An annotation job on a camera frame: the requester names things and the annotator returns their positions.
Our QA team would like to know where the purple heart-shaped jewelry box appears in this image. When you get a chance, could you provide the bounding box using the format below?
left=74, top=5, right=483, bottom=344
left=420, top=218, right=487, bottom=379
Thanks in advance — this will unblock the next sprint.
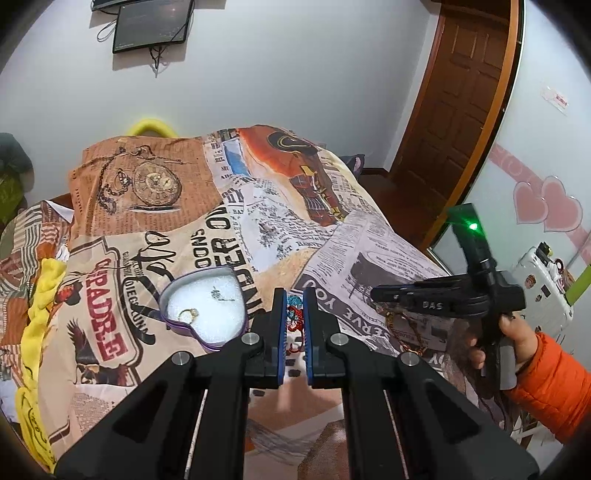
left=159, top=266, right=249, bottom=354

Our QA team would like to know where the wall-mounted black monitor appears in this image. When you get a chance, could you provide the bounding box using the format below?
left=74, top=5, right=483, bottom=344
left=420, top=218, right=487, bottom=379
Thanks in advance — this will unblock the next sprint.
left=90, top=0, right=136, bottom=13
left=112, top=0, right=195, bottom=55

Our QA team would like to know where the pink heart decoration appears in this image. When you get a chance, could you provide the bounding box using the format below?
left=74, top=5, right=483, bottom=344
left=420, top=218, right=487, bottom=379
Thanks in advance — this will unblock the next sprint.
left=513, top=175, right=584, bottom=234

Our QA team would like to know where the yellow cloth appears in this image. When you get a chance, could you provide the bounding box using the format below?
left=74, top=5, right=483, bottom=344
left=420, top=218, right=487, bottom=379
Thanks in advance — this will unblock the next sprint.
left=15, top=257, right=68, bottom=467

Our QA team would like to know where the black cable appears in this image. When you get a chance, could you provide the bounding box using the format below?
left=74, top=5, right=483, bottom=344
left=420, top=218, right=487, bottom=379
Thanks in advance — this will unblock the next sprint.
left=147, top=42, right=168, bottom=77

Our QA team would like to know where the person's right forearm orange sleeve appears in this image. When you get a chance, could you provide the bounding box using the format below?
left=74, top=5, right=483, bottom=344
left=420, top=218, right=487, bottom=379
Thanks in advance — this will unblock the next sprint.
left=505, top=332, right=591, bottom=445

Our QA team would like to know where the white suitcase with stickers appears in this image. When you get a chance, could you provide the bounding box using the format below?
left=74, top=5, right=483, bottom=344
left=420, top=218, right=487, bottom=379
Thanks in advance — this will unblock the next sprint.
left=514, top=244, right=579, bottom=334

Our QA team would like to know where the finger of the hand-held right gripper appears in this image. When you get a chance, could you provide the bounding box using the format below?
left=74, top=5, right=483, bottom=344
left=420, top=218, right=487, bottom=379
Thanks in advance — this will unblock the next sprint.
left=370, top=275, right=472, bottom=302
left=378, top=298, right=478, bottom=320

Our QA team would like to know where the person's right hand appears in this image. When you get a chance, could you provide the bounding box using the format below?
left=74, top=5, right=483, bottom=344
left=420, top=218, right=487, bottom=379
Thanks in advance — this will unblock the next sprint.
left=465, top=316, right=539, bottom=371

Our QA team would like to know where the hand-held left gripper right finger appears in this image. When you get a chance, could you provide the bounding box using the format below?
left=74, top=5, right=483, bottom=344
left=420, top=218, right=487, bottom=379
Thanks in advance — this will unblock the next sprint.
left=302, top=287, right=541, bottom=480

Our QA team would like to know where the green clothing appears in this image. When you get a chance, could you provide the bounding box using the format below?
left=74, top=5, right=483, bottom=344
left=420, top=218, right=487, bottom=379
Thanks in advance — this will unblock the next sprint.
left=0, top=132, right=34, bottom=228

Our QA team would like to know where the white wall label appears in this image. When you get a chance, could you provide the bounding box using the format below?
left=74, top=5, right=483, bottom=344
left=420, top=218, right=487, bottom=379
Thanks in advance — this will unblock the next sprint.
left=539, top=83, right=572, bottom=112

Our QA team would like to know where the yellow pillow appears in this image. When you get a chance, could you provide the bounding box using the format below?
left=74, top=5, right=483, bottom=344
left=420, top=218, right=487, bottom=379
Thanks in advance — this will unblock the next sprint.
left=126, top=117, right=179, bottom=138

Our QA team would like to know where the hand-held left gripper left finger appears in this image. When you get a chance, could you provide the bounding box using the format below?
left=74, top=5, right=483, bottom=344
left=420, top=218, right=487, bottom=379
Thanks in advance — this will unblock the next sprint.
left=54, top=287, right=289, bottom=480

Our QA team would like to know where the gold chain necklace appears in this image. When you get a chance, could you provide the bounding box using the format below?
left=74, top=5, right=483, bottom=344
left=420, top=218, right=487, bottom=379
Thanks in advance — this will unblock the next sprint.
left=385, top=311, right=429, bottom=357

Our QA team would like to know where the red and blue beaded bracelet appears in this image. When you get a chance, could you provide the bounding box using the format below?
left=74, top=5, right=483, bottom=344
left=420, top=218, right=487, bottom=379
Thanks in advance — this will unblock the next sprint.
left=285, top=294, right=309, bottom=357

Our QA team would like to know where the newspaper printed blanket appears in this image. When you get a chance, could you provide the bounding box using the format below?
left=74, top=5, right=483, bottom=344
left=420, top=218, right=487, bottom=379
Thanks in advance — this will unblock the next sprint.
left=0, top=124, right=536, bottom=472

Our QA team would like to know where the brown wooden door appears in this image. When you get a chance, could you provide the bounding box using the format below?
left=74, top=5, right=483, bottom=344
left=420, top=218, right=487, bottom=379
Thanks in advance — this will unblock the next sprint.
left=389, top=0, right=522, bottom=252

